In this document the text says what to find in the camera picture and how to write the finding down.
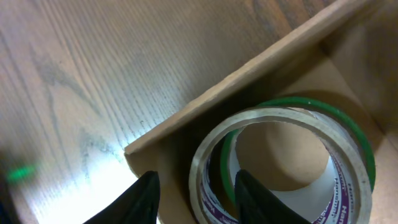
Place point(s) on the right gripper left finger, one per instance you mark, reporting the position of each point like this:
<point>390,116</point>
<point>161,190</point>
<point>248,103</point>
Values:
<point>139,204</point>

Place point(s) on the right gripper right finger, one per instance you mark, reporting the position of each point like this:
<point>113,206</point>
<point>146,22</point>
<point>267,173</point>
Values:
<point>256,204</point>

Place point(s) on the beige clear tape roll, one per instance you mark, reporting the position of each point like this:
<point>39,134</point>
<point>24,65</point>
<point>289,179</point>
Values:
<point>206,206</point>

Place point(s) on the green tape roll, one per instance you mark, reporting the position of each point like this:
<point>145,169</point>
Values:
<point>357,130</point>

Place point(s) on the brown cardboard box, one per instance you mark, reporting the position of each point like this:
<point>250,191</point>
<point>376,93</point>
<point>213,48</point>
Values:
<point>345,56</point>

